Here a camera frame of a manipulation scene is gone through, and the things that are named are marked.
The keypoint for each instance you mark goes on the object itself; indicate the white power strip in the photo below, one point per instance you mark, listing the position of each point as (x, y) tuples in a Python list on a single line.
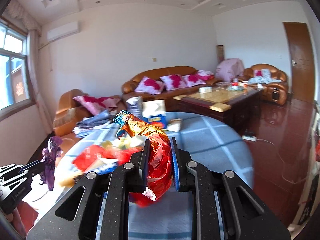
[(249, 138)]

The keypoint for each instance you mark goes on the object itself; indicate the pink pillow right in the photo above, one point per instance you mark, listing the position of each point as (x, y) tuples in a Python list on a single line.
[(192, 80)]

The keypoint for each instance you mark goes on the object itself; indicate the purple snack wrapper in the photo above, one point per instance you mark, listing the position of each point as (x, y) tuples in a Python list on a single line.
[(49, 155)]

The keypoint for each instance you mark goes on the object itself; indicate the pink floral pillow on chaise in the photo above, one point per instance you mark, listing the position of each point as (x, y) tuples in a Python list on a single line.
[(97, 105)]

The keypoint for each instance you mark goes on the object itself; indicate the tall dark blue carton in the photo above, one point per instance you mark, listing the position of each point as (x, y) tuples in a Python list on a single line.
[(135, 106)]

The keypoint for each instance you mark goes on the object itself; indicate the upright blue LOOK carton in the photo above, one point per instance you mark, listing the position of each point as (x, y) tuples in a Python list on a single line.
[(154, 112)]

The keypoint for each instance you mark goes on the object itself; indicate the pink pillow left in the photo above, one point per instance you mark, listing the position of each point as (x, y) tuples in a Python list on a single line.
[(151, 86)]

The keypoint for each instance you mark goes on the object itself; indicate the red plastic bag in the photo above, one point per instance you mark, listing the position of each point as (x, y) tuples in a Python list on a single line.
[(95, 156)]

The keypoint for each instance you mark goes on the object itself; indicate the window with white frame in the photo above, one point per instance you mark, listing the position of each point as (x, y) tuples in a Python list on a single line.
[(16, 88)]

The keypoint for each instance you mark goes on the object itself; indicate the blue plaid tablecloth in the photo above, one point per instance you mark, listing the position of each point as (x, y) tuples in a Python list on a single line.
[(210, 142)]

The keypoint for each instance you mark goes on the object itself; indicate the white wall air conditioner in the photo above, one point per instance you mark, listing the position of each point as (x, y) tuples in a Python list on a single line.
[(63, 31)]

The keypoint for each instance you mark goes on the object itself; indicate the brown leather three-seat sofa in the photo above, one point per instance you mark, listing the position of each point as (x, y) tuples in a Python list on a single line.
[(128, 88)]

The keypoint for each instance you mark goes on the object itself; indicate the white tissue box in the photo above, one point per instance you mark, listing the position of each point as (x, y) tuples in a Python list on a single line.
[(206, 89)]

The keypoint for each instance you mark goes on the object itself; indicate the brown wooden door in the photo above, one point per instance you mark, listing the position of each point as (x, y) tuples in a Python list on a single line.
[(302, 61)]

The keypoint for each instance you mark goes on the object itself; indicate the brown leather armchair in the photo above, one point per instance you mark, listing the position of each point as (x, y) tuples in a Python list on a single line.
[(273, 82)]

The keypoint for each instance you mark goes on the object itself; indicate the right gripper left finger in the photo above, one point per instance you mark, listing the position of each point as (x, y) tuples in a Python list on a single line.
[(117, 192)]

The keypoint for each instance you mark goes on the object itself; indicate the folded blue plaid cloths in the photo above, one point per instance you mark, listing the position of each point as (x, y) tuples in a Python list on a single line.
[(89, 125)]

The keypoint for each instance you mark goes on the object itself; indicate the pink pillow middle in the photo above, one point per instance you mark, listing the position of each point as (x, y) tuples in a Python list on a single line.
[(173, 82)]

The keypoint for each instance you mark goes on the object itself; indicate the beige curtain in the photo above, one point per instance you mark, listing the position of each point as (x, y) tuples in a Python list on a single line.
[(16, 11)]

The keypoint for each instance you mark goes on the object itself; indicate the pink blanket pile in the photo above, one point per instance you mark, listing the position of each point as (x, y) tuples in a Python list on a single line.
[(229, 69)]

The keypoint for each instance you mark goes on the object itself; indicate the orange red foil wrapper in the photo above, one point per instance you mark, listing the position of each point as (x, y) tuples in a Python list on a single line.
[(158, 180)]

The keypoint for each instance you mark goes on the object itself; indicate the crushed blue LOOK carton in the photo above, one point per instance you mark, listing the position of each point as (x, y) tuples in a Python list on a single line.
[(102, 166)]

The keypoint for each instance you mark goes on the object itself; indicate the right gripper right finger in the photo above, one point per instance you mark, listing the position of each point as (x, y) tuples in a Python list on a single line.
[(224, 206)]

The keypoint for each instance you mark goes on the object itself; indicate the wooden coffee table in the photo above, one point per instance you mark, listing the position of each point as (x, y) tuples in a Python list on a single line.
[(233, 108)]

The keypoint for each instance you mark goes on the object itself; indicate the brown leather chaise sofa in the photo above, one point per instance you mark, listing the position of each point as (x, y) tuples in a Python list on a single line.
[(68, 113)]

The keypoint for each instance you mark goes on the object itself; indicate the yellow white crumpled wrapper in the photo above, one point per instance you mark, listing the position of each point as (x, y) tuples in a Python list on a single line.
[(124, 142)]

